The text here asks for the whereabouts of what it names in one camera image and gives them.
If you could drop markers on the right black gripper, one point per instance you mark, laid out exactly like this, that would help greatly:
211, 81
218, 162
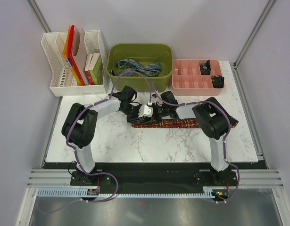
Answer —
155, 117

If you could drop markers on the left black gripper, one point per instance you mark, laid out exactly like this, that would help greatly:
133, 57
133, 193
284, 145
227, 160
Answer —
136, 119

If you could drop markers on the red patterned tie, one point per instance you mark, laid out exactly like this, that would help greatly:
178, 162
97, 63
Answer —
159, 123

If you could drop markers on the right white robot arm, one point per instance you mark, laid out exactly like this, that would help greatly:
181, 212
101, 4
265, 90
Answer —
214, 120

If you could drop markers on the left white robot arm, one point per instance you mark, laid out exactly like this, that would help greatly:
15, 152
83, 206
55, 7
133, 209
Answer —
80, 124

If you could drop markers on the pink divided organizer tray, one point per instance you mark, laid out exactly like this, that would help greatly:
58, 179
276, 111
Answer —
188, 81

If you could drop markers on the blue patterned tie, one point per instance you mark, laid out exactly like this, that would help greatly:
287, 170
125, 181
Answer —
130, 66

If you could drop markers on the green treehouse book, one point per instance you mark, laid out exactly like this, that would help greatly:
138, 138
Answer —
98, 71

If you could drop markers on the rolled dark tie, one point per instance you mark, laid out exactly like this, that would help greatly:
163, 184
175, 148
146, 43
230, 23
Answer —
217, 81
205, 68

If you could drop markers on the red white book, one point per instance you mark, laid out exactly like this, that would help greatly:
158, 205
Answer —
89, 66

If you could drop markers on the beige folder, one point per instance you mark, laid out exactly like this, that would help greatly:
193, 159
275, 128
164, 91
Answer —
80, 54

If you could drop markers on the white plastic file rack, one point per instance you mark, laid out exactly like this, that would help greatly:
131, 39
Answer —
63, 82

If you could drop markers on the orange red folder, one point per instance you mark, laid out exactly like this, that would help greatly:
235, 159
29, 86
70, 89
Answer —
67, 54

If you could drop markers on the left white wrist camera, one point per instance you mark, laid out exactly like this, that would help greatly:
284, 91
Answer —
145, 111

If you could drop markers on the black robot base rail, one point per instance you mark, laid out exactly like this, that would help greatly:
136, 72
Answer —
154, 178

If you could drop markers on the white slotted cable duct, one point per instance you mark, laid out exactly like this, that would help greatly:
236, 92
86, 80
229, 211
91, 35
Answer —
87, 193

